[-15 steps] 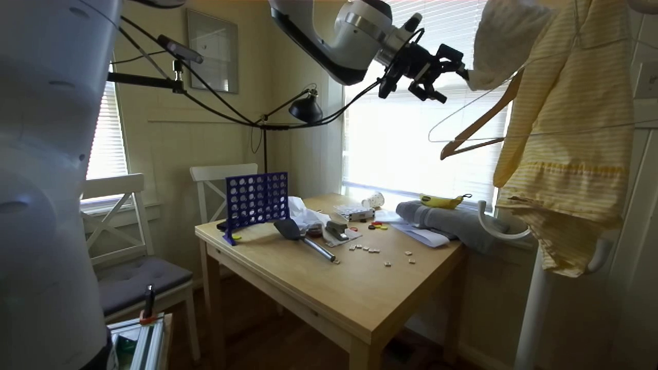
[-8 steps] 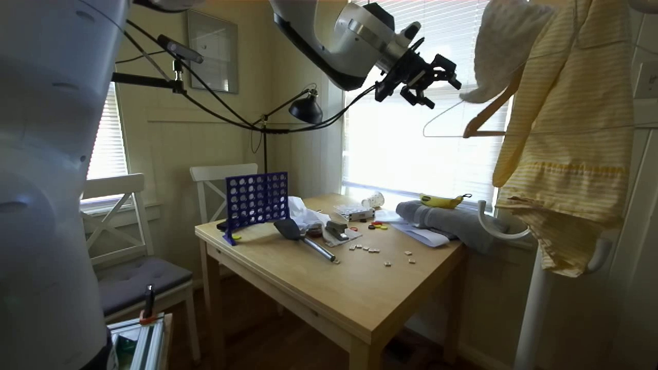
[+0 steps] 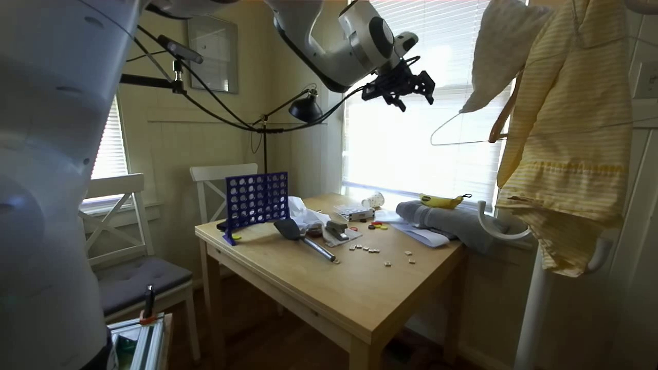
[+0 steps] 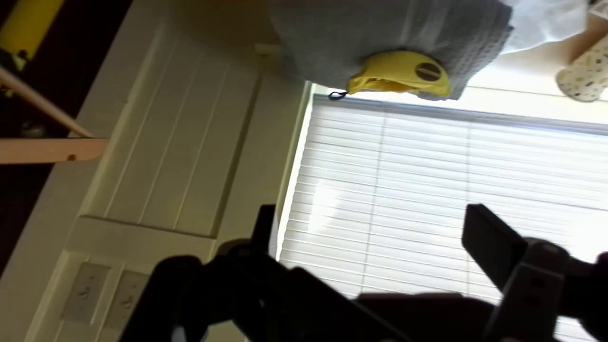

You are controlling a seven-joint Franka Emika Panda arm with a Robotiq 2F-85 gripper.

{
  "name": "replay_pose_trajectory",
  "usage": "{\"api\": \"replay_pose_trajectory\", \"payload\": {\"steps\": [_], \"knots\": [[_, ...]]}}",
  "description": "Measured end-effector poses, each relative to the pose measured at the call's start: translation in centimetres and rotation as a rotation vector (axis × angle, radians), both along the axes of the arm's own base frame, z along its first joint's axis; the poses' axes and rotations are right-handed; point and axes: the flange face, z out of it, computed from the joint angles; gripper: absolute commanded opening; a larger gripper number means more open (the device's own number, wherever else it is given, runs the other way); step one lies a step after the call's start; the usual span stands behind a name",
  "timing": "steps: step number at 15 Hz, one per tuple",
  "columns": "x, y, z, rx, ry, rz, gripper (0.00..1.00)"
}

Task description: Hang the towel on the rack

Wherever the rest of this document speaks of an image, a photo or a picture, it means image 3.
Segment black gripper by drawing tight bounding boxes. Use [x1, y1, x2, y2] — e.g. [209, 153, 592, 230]
[370, 56, 439, 114]

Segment white towel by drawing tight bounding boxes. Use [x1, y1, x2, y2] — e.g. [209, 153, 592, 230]
[457, 0, 556, 114]

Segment white coat rack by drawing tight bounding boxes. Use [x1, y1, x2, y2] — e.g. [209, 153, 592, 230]
[476, 197, 619, 370]

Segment wide white window blinds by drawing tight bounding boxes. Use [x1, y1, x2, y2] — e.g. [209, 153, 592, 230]
[341, 0, 514, 209]

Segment wooden clothes hanger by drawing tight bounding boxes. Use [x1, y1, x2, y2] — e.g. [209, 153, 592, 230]
[485, 64, 535, 145]

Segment black floor lamp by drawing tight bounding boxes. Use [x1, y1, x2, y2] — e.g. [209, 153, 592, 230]
[249, 86, 328, 177]

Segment yellow banana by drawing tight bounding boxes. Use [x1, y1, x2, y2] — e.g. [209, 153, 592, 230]
[417, 190, 473, 211]

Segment patterned paper cup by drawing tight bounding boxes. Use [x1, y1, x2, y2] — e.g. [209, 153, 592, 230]
[363, 190, 388, 211]

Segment white patterned tile box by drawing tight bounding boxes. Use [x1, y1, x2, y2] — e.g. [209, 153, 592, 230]
[334, 203, 377, 224]

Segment grey folded cloth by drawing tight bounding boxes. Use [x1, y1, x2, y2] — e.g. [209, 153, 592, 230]
[395, 197, 525, 257]

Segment white notepad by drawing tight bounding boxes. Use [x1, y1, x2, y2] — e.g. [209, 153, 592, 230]
[388, 218, 452, 250]

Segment grey metal device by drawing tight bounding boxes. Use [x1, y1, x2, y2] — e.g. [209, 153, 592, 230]
[323, 218, 351, 242]

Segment white crumpled paper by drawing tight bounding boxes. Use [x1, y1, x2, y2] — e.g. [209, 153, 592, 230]
[285, 194, 334, 236]

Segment yellow striped garment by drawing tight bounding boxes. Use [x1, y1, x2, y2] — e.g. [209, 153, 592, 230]
[496, 0, 644, 280]

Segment black ladle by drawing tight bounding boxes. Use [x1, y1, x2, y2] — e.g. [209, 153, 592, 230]
[272, 215, 340, 265]

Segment blue connect four grid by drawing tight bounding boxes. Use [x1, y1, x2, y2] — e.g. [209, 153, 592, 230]
[223, 168, 293, 248]

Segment white chair with plain back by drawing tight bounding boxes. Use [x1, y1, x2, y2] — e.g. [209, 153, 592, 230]
[188, 160, 261, 226]

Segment light wooden table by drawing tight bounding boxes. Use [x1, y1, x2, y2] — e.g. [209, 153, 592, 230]
[192, 190, 476, 370]

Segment cream panel door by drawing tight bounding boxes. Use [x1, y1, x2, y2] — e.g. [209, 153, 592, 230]
[602, 0, 658, 370]

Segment white chair with cross back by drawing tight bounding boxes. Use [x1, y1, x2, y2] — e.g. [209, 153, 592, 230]
[81, 170, 206, 365]

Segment narrow white window blinds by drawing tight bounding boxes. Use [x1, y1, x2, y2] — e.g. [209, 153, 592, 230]
[88, 94, 130, 183]

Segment grey seat cushion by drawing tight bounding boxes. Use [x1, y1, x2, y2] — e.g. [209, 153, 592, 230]
[96, 254, 196, 318]

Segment red black screwdriver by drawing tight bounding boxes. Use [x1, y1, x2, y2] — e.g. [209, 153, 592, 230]
[138, 282, 158, 329]

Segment white framed box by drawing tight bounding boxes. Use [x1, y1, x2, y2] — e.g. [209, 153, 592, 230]
[104, 310, 174, 370]

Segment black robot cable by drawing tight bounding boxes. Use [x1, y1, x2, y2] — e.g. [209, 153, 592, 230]
[132, 23, 377, 136]

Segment grey framed wall picture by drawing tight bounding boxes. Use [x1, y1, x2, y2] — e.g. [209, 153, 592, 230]
[183, 14, 242, 97]

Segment black stereo camera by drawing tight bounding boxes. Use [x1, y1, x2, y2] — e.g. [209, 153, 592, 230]
[156, 33, 206, 68]

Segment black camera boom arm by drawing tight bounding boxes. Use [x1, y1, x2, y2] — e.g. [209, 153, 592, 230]
[118, 51, 189, 97]

